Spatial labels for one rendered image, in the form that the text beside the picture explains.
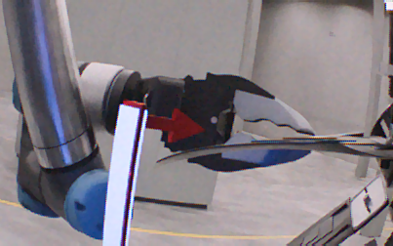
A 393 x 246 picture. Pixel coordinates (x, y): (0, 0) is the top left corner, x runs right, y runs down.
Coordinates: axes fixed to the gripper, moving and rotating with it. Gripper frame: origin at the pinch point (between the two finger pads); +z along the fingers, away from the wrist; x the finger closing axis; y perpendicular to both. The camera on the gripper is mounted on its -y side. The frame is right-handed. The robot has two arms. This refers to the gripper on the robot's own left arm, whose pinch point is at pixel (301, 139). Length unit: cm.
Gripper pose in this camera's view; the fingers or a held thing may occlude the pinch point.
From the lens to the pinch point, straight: 72.4
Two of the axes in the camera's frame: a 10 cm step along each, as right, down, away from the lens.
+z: 9.5, 2.0, -2.4
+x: -2.2, 9.7, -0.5
